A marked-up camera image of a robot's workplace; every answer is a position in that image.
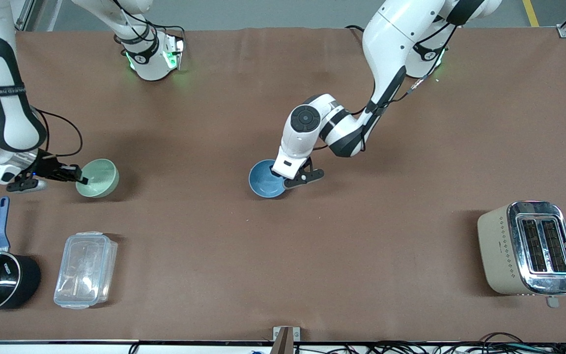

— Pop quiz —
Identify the brown table mat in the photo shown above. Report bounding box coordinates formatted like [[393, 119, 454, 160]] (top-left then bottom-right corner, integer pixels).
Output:
[[0, 27, 566, 343]]

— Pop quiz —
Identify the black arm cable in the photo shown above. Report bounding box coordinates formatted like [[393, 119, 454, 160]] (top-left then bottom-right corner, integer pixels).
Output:
[[312, 22, 460, 150], [35, 109, 84, 158]]

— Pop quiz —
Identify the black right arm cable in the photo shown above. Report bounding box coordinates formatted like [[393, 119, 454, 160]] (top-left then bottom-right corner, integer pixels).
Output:
[[35, 109, 84, 158]]

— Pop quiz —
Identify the aluminium frame profile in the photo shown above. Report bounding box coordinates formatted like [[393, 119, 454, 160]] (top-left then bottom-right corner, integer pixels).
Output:
[[14, 0, 43, 31]]

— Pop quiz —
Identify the right base connector box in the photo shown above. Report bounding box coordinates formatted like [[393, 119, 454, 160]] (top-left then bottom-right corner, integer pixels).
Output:
[[163, 34, 186, 71]]

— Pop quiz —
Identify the green bowl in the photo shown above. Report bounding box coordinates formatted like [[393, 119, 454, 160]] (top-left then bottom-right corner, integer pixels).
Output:
[[76, 158, 120, 199]]

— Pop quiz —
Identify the silver metal bracket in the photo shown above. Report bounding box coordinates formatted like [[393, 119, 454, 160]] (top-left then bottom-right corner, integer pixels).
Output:
[[272, 326, 301, 342]]

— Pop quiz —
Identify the brown camera post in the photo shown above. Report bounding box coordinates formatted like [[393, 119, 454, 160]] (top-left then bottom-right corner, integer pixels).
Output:
[[269, 327, 294, 354]]

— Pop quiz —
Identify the black cable bundle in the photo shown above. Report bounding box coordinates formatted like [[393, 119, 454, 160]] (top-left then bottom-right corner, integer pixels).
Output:
[[290, 332, 566, 354]]

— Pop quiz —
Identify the black pot blue handle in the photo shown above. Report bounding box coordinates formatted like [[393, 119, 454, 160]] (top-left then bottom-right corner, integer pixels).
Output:
[[0, 196, 42, 314]]

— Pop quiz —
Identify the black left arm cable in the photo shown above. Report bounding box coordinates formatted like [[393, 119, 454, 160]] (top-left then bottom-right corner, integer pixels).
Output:
[[312, 22, 460, 150]]

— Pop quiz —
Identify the clear plastic lidded container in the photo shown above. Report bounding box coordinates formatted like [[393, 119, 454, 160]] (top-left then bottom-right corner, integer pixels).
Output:
[[54, 231, 118, 310]]

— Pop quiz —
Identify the blue bowl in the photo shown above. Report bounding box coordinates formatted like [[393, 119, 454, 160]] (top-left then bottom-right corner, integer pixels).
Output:
[[249, 159, 289, 199]]

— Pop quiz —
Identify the beige chrome toaster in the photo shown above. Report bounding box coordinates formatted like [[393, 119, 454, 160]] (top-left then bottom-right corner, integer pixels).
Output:
[[477, 200, 566, 309]]

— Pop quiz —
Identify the black right base cable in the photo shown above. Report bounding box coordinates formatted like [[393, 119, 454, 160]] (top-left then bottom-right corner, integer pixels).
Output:
[[150, 22, 186, 43]]

